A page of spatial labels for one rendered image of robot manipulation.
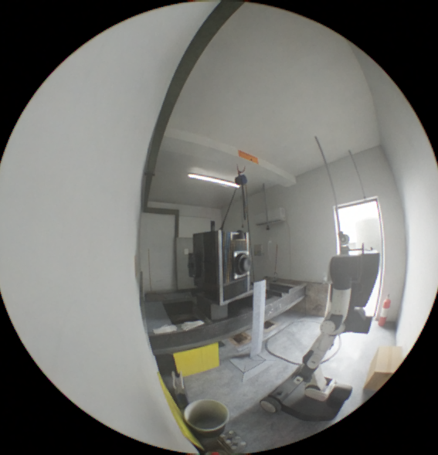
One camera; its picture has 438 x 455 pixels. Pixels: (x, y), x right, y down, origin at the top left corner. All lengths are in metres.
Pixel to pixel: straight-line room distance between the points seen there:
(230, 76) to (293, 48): 0.65
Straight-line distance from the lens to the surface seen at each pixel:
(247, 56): 1.50
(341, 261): 0.68
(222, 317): 1.64
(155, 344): 1.58
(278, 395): 1.46
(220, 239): 1.36
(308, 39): 1.61
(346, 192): 2.89
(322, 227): 2.93
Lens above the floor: 1.45
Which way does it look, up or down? 8 degrees up
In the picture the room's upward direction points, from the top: 1 degrees counter-clockwise
